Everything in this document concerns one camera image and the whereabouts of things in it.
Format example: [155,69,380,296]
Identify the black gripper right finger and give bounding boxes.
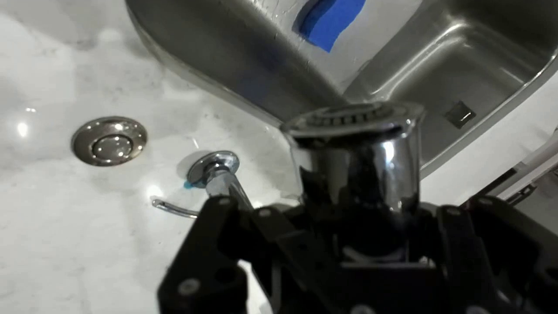
[432,193,558,314]

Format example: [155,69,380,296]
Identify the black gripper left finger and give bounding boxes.
[155,193,340,314]

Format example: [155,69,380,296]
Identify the white side base cabinets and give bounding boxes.
[485,127,558,205]

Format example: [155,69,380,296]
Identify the chrome soap dispenser pump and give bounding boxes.
[150,148,255,219]

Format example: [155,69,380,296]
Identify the round chrome countertop button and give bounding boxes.
[70,114,150,167]

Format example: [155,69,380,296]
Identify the stainless steel sink basin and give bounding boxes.
[124,0,558,179]

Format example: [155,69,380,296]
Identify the blue sponge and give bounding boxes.
[295,0,370,53]

